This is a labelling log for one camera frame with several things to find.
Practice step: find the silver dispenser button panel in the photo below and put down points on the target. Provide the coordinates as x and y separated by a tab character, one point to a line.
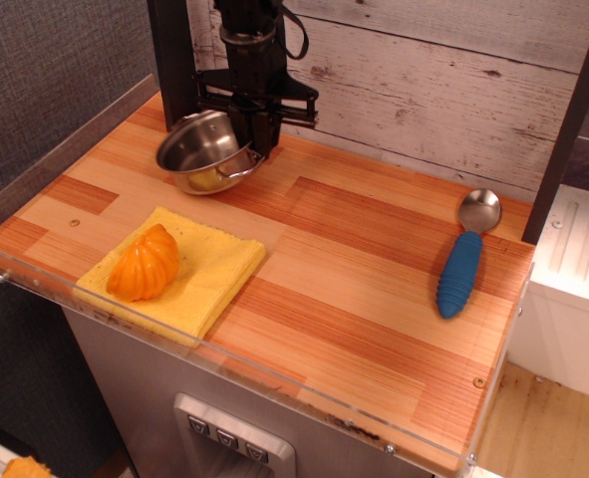
219	444

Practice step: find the dark left cabinet post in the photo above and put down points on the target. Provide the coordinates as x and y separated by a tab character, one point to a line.
174	57

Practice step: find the clear acrylic left guard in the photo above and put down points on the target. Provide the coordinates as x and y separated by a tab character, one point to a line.
37	176

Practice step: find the blue handled metal spoon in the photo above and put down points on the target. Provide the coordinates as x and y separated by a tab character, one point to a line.
478	213

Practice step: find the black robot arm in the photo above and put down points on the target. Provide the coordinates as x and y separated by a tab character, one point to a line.
259	16

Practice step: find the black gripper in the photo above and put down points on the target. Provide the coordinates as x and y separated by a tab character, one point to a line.
257	90

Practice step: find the stainless steel pot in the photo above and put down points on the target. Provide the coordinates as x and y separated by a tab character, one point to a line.
203	156

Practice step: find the dark right cabinet post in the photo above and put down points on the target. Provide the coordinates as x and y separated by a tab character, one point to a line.
558	162

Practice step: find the orange object bottom left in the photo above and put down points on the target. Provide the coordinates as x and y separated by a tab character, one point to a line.
26	467

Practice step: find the yellow folded towel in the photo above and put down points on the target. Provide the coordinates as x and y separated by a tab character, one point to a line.
214	265

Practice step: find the dark cabinet post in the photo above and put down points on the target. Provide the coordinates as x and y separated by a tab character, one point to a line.
174	57
558	162

